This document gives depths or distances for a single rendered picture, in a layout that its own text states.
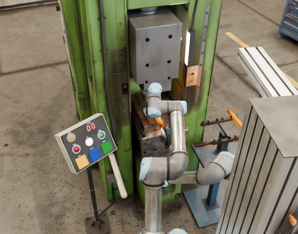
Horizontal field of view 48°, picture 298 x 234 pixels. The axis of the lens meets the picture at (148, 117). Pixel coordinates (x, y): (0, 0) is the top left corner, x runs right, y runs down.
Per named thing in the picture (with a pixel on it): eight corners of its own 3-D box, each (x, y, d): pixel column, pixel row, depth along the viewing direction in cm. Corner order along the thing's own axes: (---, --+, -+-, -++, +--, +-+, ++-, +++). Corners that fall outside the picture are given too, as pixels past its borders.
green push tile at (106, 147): (113, 150, 232) (109, 139, 230) (104, 155, 228) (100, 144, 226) (112, 149, 233) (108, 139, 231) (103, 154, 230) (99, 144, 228)
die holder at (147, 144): (184, 167, 286) (189, 129, 258) (142, 178, 278) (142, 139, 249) (163, 126, 327) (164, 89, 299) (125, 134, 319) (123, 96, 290)
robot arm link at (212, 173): (217, 191, 185) (162, 190, 223) (228, 179, 191) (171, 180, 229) (208, 173, 182) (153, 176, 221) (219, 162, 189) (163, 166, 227)
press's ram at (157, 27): (189, 75, 233) (195, 21, 208) (136, 85, 224) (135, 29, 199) (168, 48, 264) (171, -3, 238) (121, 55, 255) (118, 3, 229)
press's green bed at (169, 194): (181, 200, 317) (184, 167, 287) (142, 211, 308) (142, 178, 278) (161, 159, 357) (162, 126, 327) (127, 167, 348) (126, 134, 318)
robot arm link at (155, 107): (167, 113, 185) (167, 95, 190) (147, 113, 185) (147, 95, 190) (167, 119, 192) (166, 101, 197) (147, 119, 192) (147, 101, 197)
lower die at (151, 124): (168, 127, 259) (169, 119, 253) (144, 133, 254) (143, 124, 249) (152, 97, 290) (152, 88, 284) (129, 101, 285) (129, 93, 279)
